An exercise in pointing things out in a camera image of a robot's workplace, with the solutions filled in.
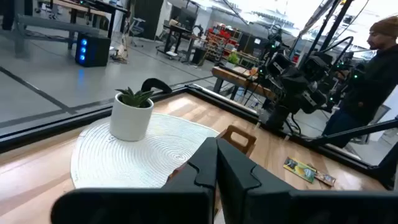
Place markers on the small green succulent plant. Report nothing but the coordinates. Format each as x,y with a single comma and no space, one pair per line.
135,99

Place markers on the wooden workbench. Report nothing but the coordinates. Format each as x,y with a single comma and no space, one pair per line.
236,79

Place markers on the grey metal bench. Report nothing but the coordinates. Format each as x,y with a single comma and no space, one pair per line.
56,25

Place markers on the white round woven placemat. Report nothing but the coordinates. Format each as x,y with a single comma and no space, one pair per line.
124,165

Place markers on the black computer tower blue lights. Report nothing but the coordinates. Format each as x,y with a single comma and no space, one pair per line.
96,49

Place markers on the black waste bin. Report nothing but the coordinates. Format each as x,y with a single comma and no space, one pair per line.
199,56

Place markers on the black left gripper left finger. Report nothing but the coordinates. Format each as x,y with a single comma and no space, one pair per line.
155,205

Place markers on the brown wooden compartment box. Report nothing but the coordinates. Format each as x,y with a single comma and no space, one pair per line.
252,144

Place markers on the black aluminium table frame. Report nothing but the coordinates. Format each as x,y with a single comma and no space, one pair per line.
62,127

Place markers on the background potted plant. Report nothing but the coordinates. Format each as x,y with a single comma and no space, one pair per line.
232,59

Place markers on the black desk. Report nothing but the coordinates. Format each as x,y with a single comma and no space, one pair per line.
177,29
102,6

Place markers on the grey office chair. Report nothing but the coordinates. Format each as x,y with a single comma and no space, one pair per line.
136,29

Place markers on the red storage shelf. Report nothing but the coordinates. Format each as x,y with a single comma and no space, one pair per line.
220,39

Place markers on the green yellow tea bag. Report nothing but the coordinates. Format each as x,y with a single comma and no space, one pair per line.
300,169

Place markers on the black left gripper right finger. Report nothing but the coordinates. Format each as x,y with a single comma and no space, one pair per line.
280,208

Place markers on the white ceramic plant pot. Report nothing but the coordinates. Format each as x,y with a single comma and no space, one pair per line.
129,124

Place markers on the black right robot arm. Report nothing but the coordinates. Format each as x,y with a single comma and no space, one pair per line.
292,90

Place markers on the person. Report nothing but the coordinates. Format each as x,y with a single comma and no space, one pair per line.
373,84

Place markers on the black background robot arm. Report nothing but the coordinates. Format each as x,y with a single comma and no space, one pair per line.
351,71

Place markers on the beige vanilla tea bag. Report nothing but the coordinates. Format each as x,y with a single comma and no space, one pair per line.
326,179

